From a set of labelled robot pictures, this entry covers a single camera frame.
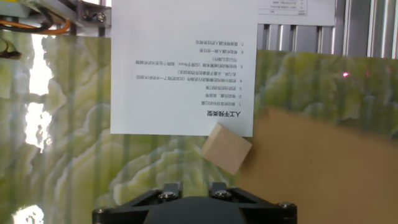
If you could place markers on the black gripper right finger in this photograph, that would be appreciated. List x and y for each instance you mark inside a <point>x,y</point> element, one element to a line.
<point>264,208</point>

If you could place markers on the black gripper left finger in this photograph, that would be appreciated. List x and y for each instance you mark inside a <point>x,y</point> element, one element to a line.
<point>130,208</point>

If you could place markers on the small wooden cube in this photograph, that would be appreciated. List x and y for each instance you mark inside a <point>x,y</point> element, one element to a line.
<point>227,149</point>

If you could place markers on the cardboard sheet with checkerboard print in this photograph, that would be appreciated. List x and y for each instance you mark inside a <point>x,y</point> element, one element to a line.
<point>326,174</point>

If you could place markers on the green marble pattern mat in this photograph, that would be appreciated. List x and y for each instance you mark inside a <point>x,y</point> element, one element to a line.
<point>77,124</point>

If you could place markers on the white paper with text list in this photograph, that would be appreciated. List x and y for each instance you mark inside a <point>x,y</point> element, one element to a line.
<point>161,31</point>

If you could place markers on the orange and grey device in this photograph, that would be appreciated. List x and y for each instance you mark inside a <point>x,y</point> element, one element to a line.
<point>11,9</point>

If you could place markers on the aluminium frame bar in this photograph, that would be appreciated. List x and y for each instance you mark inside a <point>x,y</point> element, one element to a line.
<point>93,15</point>

